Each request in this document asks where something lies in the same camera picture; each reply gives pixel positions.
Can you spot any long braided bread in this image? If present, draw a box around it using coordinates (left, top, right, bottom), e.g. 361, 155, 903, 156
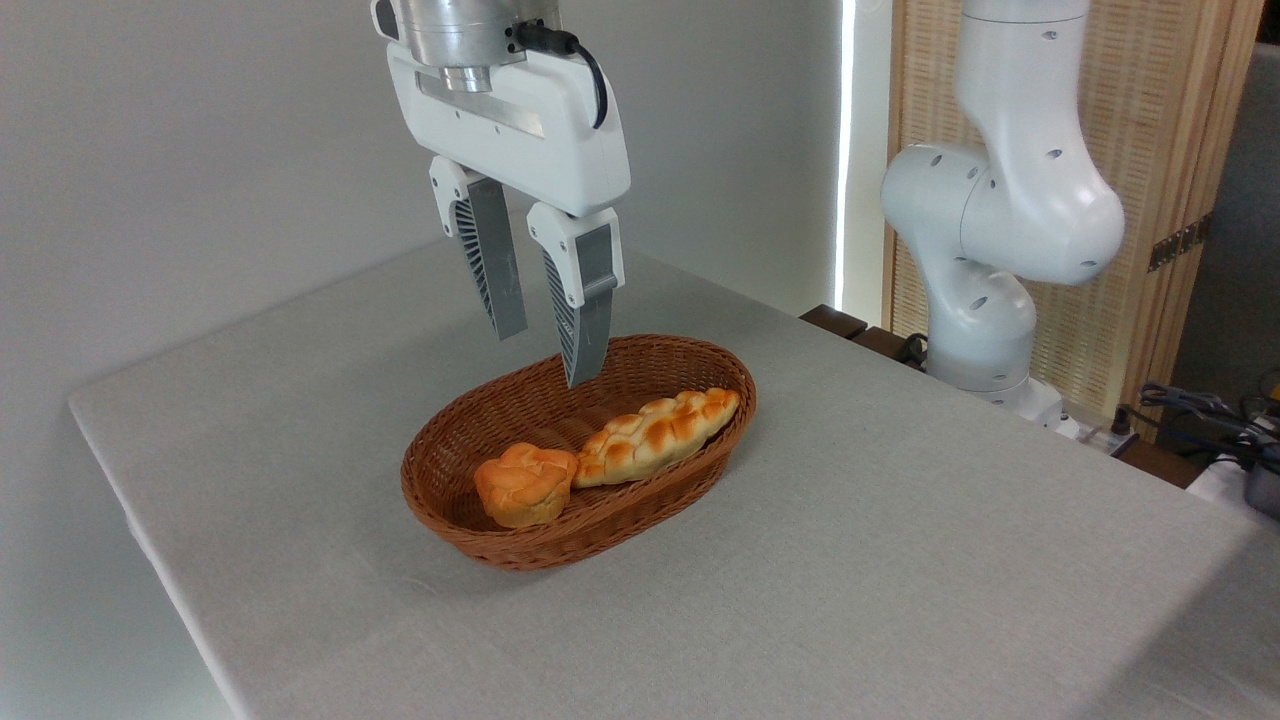
572, 387, 742, 490

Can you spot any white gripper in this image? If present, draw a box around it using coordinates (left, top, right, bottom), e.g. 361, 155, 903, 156
385, 44, 632, 390

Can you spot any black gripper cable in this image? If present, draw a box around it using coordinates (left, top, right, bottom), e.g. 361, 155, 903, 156
508, 20, 610, 131

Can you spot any dark brown wooden board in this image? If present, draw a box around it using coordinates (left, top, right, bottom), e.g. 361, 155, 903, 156
799, 304, 933, 373

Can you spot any metal screen hinge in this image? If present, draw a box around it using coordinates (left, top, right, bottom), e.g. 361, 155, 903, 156
1147, 214, 1214, 273

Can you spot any brown wicker basket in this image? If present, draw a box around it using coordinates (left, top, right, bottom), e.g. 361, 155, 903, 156
400, 333, 758, 572

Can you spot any grey cable bundle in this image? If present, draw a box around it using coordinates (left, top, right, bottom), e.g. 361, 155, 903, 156
1112, 382, 1280, 471

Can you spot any round orange bread bun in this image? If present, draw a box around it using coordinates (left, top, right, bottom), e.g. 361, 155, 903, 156
473, 442, 581, 530

